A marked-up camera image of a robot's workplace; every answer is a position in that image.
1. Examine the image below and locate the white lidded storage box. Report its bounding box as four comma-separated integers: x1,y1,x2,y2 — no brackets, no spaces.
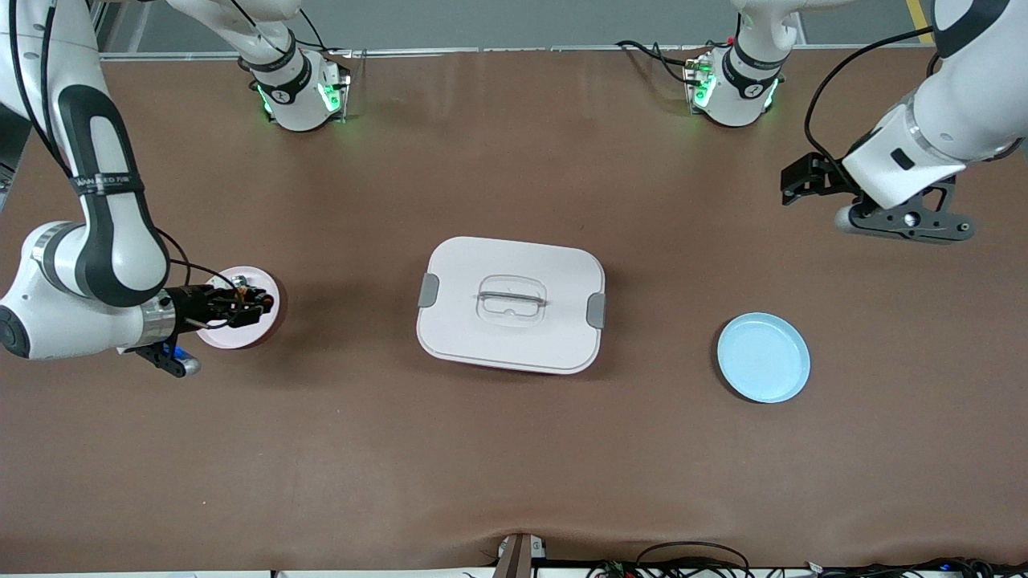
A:
416,235,607,376

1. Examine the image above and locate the pink round plate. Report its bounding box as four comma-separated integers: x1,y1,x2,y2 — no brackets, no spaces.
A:
194,266,281,350

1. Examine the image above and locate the light blue round plate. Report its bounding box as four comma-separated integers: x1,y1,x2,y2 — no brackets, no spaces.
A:
716,312,811,404

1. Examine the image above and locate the brown table cover mat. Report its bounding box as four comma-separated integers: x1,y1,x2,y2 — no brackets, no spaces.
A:
0,47,1028,572

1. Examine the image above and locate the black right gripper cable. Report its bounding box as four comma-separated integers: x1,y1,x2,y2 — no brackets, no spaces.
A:
154,227,242,332

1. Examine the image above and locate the black left arm base cable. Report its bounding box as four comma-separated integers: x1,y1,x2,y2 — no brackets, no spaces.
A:
616,36,728,88

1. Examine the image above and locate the black arm base cable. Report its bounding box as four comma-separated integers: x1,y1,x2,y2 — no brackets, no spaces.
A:
269,6,354,61
616,36,728,88

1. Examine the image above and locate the black right arm base cable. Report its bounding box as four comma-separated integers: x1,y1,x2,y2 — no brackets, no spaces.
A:
269,6,354,61

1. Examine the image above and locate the aluminium frame post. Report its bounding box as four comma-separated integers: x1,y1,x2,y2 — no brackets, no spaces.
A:
84,0,133,59

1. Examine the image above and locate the aluminium table edge rail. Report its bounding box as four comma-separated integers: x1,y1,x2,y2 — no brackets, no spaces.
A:
100,43,940,62

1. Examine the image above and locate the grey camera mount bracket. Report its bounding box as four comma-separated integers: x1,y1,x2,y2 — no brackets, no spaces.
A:
494,532,547,578

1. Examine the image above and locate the black cable bundle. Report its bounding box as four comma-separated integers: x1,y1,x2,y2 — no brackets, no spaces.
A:
586,542,1028,578

